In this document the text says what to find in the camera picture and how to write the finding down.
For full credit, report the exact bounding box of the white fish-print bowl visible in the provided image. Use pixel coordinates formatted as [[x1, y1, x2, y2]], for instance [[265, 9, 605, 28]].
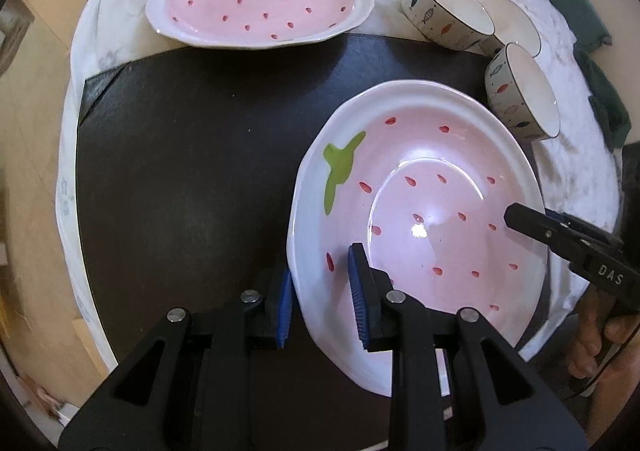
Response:
[[484, 42, 561, 142], [475, 0, 542, 58], [401, 0, 496, 52]]

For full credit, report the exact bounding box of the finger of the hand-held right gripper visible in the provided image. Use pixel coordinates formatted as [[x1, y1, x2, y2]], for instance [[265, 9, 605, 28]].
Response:
[[504, 204, 596, 277], [547, 212, 623, 252]]

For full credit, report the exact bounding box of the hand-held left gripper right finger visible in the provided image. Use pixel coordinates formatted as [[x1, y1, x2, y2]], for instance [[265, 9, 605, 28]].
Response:
[[347, 242, 588, 451]]

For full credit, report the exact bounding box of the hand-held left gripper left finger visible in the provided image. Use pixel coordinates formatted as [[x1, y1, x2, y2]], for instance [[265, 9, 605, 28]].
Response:
[[59, 263, 294, 451]]

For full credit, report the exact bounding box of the dark green cloth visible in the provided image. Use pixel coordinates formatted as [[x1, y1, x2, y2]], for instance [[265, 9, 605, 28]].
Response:
[[574, 45, 632, 148]]

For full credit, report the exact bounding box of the black leather mat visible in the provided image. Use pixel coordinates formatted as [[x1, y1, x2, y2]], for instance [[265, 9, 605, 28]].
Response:
[[75, 34, 551, 451]]

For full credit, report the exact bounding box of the person's right hand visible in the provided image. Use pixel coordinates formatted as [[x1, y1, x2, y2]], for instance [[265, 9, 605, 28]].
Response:
[[569, 287, 640, 379]]

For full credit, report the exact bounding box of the light wooden board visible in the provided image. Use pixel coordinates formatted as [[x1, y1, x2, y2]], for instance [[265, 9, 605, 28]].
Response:
[[70, 316, 111, 379]]

